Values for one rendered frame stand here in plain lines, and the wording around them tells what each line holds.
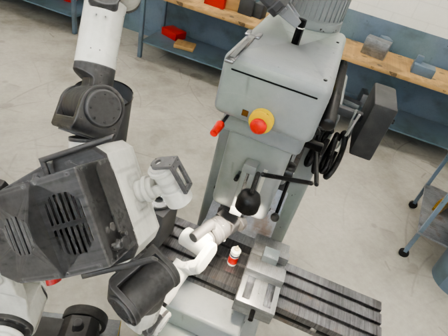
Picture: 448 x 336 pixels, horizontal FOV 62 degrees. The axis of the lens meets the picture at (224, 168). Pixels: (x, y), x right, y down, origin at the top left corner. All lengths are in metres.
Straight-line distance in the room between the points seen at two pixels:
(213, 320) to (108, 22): 1.11
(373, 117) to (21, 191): 1.05
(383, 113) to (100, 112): 0.90
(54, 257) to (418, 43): 5.06
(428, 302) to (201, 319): 2.23
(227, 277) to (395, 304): 1.88
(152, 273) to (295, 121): 0.49
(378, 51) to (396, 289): 2.73
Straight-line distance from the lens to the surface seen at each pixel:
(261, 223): 1.79
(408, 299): 3.32
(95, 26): 0.89
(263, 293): 1.48
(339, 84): 1.14
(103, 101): 0.83
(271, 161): 1.13
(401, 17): 5.35
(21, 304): 1.26
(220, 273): 1.57
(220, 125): 0.95
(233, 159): 1.17
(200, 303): 1.57
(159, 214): 1.46
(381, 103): 1.35
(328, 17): 1.22
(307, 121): 0.90
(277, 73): 0.87
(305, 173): 1.69
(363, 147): 1.40
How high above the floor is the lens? 2.20
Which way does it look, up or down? 38 degrees down
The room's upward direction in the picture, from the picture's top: 15 degrees clockwise
